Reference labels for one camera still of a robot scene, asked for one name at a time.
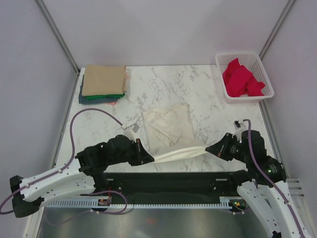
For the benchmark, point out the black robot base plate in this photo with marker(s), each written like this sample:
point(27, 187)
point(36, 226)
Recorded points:
point(172, 187)

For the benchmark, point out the left aluminium frame post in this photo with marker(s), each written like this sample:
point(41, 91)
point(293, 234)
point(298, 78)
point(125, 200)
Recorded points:
point(57, 34)

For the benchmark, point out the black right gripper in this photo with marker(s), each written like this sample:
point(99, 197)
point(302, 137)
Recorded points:
point(219, 148)

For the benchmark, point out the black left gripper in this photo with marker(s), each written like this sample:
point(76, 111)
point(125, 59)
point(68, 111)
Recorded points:
point(141, 155)

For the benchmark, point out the aluminium frame post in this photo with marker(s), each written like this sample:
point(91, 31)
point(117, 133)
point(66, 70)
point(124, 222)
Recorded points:
point(57, 34)
point(278, 25)

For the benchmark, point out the folded blue grey t shirt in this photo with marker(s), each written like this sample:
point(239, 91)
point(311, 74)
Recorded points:
point(83, 101)

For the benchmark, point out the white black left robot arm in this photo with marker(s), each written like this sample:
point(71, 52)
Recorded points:
point(83, 175)

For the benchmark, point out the folded tan t shirt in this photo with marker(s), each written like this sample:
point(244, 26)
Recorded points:
point(104, 80)

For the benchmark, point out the white plastic laundry basket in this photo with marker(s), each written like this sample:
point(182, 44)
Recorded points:
point(254, 64)

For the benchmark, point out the folded salmon pink t shirt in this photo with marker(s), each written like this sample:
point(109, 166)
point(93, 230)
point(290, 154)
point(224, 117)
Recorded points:
point(111, 102)

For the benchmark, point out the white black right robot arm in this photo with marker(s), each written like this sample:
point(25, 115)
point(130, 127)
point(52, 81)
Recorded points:
point(262, 185)

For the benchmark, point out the folded green t shirt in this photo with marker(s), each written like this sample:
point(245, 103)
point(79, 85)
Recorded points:
point(94, 97)

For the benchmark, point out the white slotted cable duct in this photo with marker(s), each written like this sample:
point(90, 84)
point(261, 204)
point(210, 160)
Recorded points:
point(98, 203)

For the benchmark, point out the right aluminium frame post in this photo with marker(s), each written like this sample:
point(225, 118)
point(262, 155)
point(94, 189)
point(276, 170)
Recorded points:
point(278, 25)

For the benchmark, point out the red t shirt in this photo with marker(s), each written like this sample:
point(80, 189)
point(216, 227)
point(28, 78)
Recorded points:
point(238, 81)

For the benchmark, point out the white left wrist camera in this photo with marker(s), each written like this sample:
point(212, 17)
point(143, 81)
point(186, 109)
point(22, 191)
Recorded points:
point(130, 131)

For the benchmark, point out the cream white t shirt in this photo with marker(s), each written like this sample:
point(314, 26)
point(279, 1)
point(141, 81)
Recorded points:
point(170, 134)

